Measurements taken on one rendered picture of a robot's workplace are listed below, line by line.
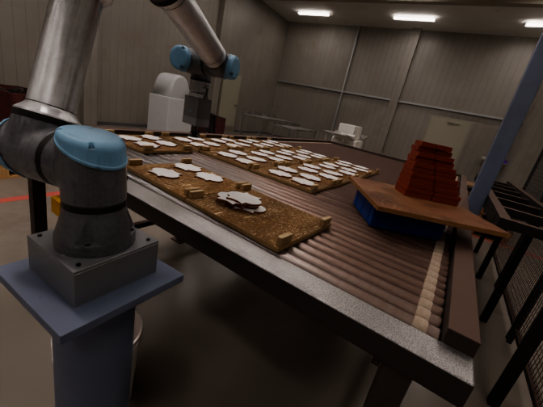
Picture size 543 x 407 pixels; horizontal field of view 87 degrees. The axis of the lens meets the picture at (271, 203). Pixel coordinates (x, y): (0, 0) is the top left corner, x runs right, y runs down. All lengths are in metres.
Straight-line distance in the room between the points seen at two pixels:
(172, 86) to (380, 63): 8.25
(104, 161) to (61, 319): 0.29
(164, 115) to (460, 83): 9.59
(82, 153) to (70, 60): 0.22
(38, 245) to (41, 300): 0.11
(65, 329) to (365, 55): 12.70
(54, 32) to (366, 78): 12.23
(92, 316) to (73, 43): 0.53
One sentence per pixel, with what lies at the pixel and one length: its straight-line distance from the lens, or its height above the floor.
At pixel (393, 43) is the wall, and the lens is 12.80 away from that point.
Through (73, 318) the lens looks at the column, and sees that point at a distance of 0.66.
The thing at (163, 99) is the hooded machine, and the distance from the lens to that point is 7.00.
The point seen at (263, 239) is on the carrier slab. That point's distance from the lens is 0.83.
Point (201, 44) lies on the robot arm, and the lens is 0.91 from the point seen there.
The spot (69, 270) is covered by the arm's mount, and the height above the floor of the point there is 0.95.
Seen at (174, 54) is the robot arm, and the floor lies 1.39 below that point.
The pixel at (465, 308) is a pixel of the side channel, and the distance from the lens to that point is 0.85.
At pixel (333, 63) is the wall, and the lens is 13.24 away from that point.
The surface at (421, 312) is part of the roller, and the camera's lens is 0.80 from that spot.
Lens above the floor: 1.30
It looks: 18 degrees down
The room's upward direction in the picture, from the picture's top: 12 degrees clockwise
